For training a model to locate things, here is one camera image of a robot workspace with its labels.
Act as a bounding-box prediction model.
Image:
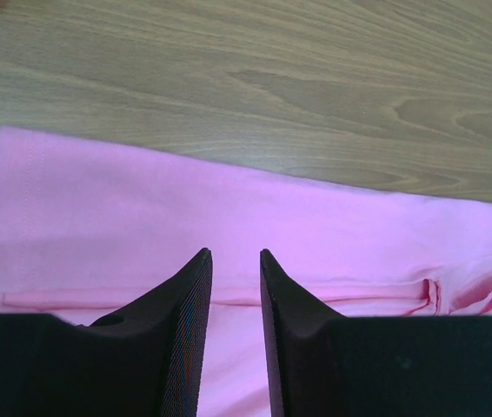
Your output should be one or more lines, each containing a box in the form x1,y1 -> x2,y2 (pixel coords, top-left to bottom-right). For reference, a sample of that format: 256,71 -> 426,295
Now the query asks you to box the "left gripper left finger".
89,248 -> 212,416

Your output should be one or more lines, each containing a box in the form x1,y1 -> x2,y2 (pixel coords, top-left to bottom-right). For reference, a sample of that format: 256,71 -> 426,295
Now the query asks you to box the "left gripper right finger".
260,249 -> 346,416

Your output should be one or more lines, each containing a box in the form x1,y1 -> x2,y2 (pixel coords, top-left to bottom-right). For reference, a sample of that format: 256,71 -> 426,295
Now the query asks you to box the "pink t shirt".
0,127 -> 492,416

